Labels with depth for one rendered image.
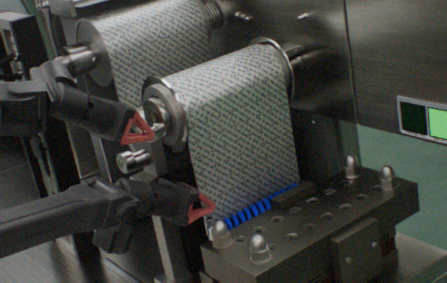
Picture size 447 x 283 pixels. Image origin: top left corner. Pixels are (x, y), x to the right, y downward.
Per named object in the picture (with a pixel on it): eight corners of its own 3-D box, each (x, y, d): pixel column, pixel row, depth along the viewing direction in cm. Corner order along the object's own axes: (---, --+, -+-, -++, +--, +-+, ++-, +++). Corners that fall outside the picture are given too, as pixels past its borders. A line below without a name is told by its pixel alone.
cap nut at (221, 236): (208, 244, 131) (204, 222, 129) (225, 235, 133) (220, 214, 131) (221, 251, 128) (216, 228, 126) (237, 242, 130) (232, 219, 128)
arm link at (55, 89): (43, 119, 118) (61, 91, 116) (34, 97, 123) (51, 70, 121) (79, 132, 122) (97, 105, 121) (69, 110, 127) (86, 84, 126)
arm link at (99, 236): (124, 206, 115) (84, 181, 118) (100, 270, 117) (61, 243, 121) (165, 198, 125) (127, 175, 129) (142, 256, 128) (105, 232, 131)
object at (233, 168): (207, 235, 137) (188, 144, 130) (299, 187, 149) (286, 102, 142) (208, 235, 137) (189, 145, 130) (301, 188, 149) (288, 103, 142)
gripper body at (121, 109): (122, 144, 123) (85, 131, 119) (94, 133, 131) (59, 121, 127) (136, 109, 124) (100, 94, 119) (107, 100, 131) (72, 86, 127)
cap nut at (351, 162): (339, 175, 148) (336, 155, 146) (352, 168, 149) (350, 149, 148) (353, 179, 145) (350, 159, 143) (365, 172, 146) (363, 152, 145)
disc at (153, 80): (149, 140, 142) (135, 68, 135) (151, 139, 142) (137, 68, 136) (192, 162, 130) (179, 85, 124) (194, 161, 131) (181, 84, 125)
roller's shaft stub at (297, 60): (265, 81, 149) (261, 60, 147) (290, 70, 152) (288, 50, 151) (279, 84, 145) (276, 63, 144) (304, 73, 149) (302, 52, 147)
